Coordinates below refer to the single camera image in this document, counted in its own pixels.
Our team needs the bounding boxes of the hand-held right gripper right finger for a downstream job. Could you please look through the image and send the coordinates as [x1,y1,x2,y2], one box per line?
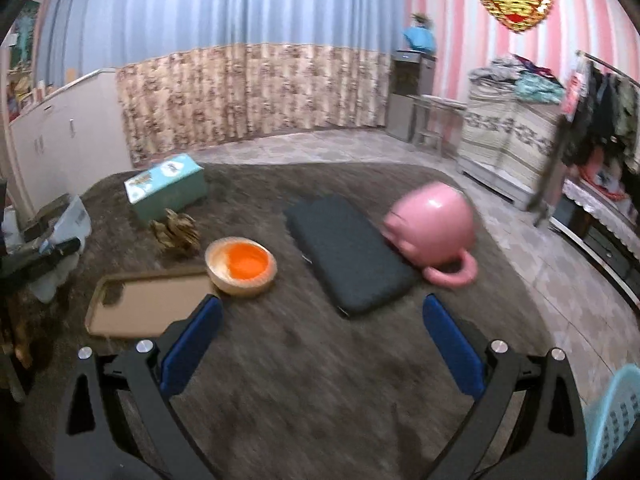
[422,294,588,480]

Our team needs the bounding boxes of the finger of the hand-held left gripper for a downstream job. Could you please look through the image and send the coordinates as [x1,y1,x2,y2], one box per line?
[22,238,82,267]

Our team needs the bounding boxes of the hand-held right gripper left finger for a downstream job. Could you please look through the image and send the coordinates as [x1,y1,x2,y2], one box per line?
[54,294,224,480]

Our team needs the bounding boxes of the clear plastic bag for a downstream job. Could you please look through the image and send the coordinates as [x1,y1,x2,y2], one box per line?
[27,194,93,304]

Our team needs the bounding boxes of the light blue plastic basket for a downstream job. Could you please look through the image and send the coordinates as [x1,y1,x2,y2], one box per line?
[582,365,640,480]

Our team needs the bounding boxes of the brown cardboard tray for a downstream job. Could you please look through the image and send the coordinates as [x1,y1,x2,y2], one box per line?
[84,269,222,339]

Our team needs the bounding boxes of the orange bowl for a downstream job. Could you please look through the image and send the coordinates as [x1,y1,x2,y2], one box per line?
[205,236,278,297]

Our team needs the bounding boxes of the brown pinecone toy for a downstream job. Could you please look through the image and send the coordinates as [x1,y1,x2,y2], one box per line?
[150,208,199,257]

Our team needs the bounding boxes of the white cabinet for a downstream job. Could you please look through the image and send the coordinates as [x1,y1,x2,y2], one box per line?
[7,67,134,217]

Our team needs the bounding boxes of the teal tissue box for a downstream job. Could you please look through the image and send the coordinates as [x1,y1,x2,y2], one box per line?
[124,153,209,222]

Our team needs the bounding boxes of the brown shaggy rug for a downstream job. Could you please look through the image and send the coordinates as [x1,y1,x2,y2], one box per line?
[0,160,557,480]

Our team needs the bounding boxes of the pink mug-shaped stool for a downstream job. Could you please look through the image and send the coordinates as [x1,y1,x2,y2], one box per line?
[382,181,479,289]

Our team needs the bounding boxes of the dark grey cushion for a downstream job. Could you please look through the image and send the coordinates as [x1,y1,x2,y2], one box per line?
[285,195,419,319]

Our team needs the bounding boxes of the low shelf with lace cloth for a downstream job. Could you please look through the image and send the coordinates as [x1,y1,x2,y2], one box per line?
[550,177,640,307]

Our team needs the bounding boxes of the patterned cloth covered cabinet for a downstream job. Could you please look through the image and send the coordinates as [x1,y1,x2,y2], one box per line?
[457,82,567,212]

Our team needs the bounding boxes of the small round table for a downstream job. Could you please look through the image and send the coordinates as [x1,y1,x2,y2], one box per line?
[410,94,467,159]

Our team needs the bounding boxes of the black water dispenser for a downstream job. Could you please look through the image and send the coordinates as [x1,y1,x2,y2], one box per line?
[387,50,437,144]

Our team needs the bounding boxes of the blue and floral curtain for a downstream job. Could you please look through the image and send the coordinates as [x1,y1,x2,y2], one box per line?
[35,0,407,169]

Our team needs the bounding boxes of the row of hanging clothes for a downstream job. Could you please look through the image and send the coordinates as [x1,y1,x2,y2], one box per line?
[561,62,640,177]

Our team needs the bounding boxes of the pile of folded clothes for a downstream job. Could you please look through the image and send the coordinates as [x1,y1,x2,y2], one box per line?
[470,55,567,104]

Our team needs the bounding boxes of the pink hanging bag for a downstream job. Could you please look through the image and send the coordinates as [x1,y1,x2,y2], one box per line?
[560,72,586,122]

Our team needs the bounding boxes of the blue cloth cover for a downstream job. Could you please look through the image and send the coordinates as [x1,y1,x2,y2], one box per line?
[404,25,437,55]

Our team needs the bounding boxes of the metal clothes rack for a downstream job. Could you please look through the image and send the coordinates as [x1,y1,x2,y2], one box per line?
[535,50,640,226]

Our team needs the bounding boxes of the wall poster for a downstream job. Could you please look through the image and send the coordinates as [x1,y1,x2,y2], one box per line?
[6,0,42,112]

